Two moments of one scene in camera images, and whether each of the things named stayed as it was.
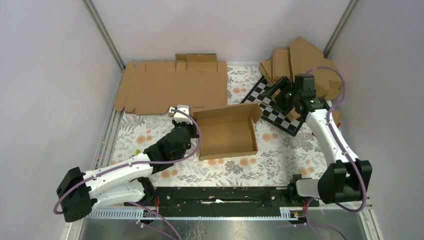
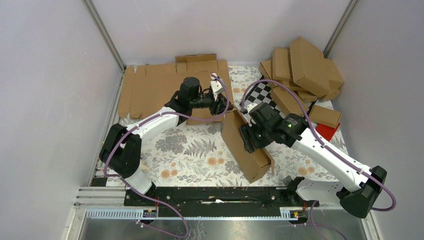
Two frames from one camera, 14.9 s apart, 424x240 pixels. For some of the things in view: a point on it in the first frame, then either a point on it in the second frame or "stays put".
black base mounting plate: [220, 201] stays put
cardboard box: [227, 131] -> [250, 164]
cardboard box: [281, 63] stays put
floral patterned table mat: [283, 158] stays put
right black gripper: [280, 84] -> [246, 132]
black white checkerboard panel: [270, 113] stays put
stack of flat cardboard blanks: [192, 80] stays put
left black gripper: [192, 127] -> [219, 106]
